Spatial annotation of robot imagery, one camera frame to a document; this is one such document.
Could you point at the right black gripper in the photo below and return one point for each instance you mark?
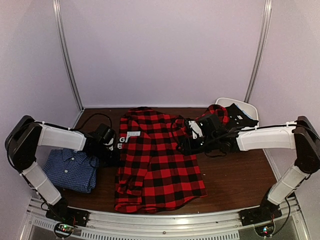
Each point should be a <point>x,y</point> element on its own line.
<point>189,149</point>

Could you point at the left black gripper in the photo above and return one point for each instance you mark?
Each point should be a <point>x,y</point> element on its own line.
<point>114,162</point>

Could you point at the red black plaid shirt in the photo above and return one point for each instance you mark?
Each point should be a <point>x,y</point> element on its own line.
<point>153,175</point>

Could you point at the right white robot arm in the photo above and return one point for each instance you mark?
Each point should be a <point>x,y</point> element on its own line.
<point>298,135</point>

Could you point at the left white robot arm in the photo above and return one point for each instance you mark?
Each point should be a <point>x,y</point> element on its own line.
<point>28,134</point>

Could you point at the folded blue checked shirt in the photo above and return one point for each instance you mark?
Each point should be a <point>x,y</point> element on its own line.
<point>73,170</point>

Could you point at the black shirt in basin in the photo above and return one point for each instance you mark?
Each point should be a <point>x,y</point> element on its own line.
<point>237,118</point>

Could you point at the white plastic basin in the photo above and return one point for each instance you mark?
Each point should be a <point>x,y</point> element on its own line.
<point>250,110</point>

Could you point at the left circuit board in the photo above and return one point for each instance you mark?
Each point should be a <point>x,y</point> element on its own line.
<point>63,230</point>

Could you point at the circuit board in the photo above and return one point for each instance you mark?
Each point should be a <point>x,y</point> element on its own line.
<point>63,230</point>
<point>264,230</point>

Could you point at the right circuit board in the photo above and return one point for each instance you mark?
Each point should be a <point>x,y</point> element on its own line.
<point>264,230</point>

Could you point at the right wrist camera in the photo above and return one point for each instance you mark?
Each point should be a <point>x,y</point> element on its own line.
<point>195,129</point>

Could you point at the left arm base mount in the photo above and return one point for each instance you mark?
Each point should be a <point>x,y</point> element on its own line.
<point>68,215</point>

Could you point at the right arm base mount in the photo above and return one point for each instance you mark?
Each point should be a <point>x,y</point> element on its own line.
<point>265,212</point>

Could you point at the front aluminium rail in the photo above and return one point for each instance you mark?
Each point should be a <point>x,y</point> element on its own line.
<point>223,225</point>

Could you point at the right aluminium frame post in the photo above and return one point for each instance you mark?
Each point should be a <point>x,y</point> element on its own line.
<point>263,35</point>

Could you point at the aluminium frame post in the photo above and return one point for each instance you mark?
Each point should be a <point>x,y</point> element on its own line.
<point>65,54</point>
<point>263,35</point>

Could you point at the left aluminium frame post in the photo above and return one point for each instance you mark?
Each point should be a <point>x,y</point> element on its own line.
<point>65,54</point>

